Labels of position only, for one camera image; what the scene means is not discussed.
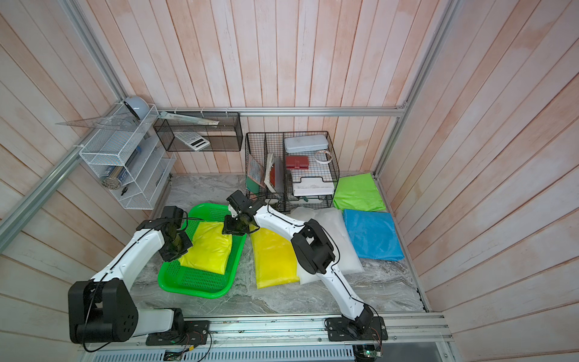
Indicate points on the black wire tray stack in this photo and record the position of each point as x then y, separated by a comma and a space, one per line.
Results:
329, 173

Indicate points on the white calculator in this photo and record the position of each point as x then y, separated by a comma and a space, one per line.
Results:
193, 140

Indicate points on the clear triangle ruler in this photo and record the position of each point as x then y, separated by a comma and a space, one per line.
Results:
122, 122

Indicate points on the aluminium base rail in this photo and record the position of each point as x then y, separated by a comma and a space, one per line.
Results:
393, 337

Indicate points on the rolled silver bundle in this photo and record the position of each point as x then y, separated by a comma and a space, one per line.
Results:
114, 177

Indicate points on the red wallet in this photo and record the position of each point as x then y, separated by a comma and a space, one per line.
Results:
297, 162

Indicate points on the neon yellow raincoat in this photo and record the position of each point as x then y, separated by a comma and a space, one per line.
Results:
210, 249

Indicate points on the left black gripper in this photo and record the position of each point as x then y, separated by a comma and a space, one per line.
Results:
167, 256

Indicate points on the white paper tray box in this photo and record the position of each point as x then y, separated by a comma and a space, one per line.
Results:
313, 186

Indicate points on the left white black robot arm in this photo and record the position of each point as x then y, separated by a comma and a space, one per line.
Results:
102, 310

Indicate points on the white translucent raincoat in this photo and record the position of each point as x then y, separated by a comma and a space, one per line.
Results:
332, 220

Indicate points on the white tape roll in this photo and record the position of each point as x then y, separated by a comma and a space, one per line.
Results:
323, 157

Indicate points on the blue folded raincoat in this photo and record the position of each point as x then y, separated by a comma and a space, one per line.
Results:
373, 235

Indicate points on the black mesh wall basket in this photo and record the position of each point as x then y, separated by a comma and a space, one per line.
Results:
222, 129

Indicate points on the white wire wall shelf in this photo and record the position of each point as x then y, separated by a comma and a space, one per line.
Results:
146, 160

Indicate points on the light green folded raincoat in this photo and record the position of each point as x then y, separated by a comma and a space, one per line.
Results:
358, 193

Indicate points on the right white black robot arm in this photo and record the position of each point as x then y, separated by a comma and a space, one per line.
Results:
318, 255

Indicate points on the green plastic basket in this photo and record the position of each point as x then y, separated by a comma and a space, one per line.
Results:
177, 279

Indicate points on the black wire file organizer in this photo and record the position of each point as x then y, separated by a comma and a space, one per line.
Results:
265, 169

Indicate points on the grey pencil case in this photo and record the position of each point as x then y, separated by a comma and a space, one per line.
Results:
309, 143

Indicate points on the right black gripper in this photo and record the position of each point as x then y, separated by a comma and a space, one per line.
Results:
229, 230

